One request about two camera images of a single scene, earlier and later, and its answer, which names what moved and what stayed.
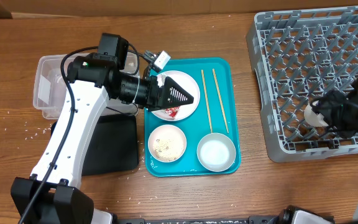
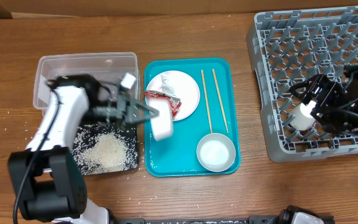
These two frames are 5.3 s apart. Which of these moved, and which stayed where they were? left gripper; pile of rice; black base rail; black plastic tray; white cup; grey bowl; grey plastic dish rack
Moved: white cup; left gripper; pile of rice
Stayed: black base rail; grey plastic dish rack; grey bowl; black plastic tray
